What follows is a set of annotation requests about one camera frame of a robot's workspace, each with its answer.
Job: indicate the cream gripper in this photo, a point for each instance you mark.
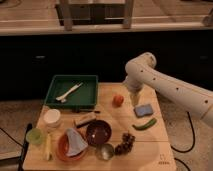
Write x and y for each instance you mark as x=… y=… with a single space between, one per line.
x=135 y=97

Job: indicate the red apple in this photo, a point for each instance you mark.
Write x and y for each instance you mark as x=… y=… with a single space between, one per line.
x=118 y=100

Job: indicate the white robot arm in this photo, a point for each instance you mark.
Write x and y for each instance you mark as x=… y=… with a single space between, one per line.
x=194 y=99

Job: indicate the small metal cup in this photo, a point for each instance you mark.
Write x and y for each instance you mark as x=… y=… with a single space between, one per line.
x=105 y=152

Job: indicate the white paper cup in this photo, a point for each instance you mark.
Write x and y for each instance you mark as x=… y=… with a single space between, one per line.
x=52 y=118

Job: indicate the light green cup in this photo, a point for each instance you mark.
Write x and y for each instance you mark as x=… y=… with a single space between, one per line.
x=34 y=136

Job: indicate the blue sponge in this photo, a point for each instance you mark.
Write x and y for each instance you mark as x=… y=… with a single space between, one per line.
x=143 y=110

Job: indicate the green pepper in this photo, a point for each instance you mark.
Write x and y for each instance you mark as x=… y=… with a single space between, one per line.
x=145 y=126

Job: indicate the green plastic tray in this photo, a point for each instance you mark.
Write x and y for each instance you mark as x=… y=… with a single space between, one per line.
x=85 y=97

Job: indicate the dark red bowl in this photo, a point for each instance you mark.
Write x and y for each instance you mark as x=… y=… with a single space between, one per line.
x=98 y=132

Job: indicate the bunch of dark grapes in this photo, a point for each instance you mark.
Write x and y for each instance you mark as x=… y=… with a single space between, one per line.
x=126 y=145

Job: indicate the black pen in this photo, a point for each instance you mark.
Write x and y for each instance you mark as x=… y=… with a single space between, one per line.
x=85 y=110

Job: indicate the light blue cloth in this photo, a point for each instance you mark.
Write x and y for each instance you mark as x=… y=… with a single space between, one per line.
x=76 y=143

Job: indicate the orange plate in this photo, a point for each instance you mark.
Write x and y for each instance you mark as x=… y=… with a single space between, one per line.
x=62 y=149

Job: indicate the wooden chair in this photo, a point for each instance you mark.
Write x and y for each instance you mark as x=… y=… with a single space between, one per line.
x=94 y=12

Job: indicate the black clamp bar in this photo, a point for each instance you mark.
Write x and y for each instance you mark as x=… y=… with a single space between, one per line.
x=24 y=149

